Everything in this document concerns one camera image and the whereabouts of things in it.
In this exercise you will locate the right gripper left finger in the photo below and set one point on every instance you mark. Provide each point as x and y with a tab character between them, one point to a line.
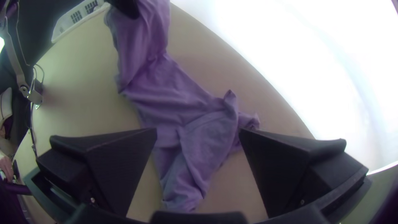
105	165

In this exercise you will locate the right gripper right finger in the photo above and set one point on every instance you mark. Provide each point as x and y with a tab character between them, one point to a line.
289	168

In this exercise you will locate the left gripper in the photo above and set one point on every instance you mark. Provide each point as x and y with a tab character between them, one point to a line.
127	7

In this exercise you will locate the blue t-shirt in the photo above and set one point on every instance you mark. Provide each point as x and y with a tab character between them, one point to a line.
174	102

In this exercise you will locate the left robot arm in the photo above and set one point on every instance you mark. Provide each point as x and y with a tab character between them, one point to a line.
14	59

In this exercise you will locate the person's hand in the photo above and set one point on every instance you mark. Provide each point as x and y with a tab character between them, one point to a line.
6	168

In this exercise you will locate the white laundry basket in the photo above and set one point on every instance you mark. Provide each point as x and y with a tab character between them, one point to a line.
77	17

